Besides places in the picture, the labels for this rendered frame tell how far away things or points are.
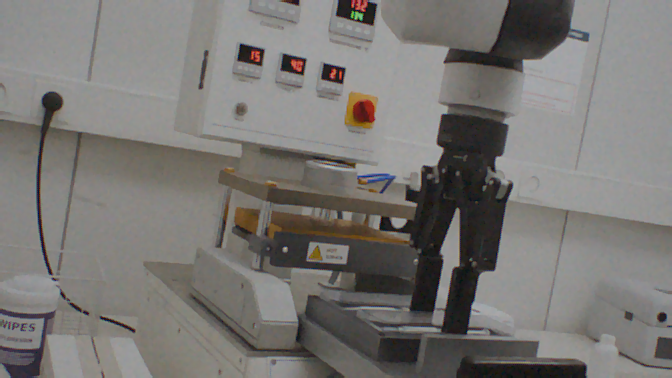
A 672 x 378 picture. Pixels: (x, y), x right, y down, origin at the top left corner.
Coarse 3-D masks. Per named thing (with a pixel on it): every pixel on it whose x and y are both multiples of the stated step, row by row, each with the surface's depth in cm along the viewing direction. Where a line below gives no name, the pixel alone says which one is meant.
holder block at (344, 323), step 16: (320, 304) 88; (320, 320) 88; (336, 320) 85; (352, 320) 82; (352, 336) 81; (368, 336) 79; (384, 336) 77; (400, 336) 79; (416, 336) 80; (368, 352) 78; (384, 352) 77; (400, 352) 78; (416, 352) 79
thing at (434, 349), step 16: (304, 320) 89; (304, 336) 89; (320, 336) 85; (336, 336) 84; (432, 336) 75; (448, 336) 76; (464, 336) 77; (480, 336) 79; (320, 352) 85; (336, 352) 82; (352, 352) 79; (432, 352) 75; (448, 352) 76; (464, 352) 77; (480, 352) 78; (496, 352) 79; (512, 352) 80; (528, 352) 81; (336, 368) 82; (352, 368) 79; (368, 368) 76; (384, 368) 75; (400, 368) 76; (416, 368) 75; (432, 368) 75; (448, 368) 76
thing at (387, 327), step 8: (360, 312) 82; (440, 312) 89; (368, 320) 80; (376, 320) 79; (376, 328) 79; (384, 328) 78; (392, 328) 79; (400, 328) 79; (408, 328) 80; (416, 328) 80; (424, 328) 81; (432, 328) 81; (440, 328) 82; (472, 328) 84; (480, 328) 84; (488, 328) 85; (496, 328) 86; (504, 328) 86; (512, 328) 87; (496, 336) 87; (512, 336) 87
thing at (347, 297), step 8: (336, 296) 88; (344, 296) 89; (352, 296) 90; (360, 296) 91; (368, 296) 92; (376, 296) 93; (384, 296) 94; (392, 296) 94; (400, 296) 95; (408, 296) 96; (384, 304) 89; (392, 304) 90; (400, 304) 90; (408, 304) 91; (440, 304) 95
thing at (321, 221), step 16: (240, 208) 112; (240, 224) 111; (256, 224) 106; (272, 224) 102; (288, 224) 103; (304, 224) 106; (320, 224) 109; (336, 224) 114; (352, 224) 117; (368, 240) 105; (384, 240) 107; (400, 240) 108
